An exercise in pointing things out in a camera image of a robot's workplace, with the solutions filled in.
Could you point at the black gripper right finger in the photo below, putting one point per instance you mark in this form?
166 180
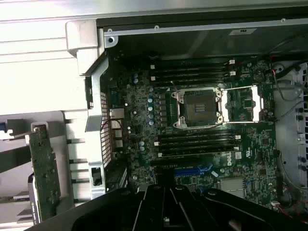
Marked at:
183 209

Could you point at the CPU socket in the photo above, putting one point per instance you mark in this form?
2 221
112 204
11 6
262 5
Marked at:
199 106

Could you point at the RAM slot white latches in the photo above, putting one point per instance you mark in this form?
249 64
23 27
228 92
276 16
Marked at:
161 155

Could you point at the long black expansion slot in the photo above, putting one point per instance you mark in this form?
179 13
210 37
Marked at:
183 164

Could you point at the silver chipset heatsink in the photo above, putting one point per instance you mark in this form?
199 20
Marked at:
232 189

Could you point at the open black PC case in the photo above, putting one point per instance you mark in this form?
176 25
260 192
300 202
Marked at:
96 96

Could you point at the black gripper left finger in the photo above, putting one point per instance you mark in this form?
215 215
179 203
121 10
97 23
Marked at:
154 209

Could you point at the silver drive cage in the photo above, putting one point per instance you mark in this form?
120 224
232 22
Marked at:
288 144

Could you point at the thin metal locking lever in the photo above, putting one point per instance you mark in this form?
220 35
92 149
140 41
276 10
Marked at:
174 87

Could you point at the RAM slot black latches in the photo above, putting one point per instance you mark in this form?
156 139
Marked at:
197 146

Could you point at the blue expansion slot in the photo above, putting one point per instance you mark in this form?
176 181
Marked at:
192 171

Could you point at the green motherboard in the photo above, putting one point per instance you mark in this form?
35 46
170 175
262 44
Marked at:
252 144

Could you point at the blue disk caddy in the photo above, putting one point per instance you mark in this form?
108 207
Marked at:
2 127

